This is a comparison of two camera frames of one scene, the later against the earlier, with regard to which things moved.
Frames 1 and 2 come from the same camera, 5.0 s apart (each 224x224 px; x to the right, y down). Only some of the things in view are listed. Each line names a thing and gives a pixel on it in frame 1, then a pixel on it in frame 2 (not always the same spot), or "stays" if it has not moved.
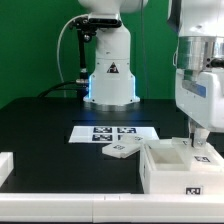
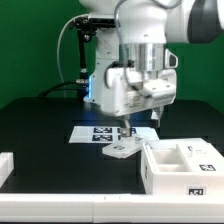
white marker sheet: (107, 134) stays
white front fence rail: (112, 208) stays
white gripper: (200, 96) -> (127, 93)
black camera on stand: (87, 26) stays
